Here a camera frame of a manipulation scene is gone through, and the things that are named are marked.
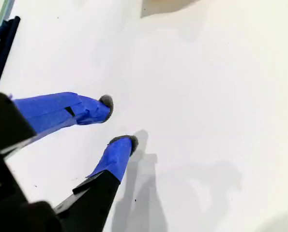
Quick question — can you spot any dark navy fabric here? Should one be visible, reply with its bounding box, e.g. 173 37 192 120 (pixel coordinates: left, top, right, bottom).
0 15 21 91

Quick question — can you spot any yellow square towel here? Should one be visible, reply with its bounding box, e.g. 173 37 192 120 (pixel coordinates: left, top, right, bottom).
140 0 201 18

